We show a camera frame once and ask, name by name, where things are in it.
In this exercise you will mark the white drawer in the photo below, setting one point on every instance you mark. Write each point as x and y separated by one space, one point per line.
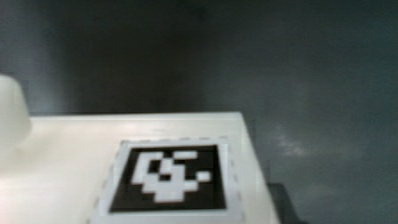
127 169

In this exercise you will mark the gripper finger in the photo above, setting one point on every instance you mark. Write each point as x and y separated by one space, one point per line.
285 208

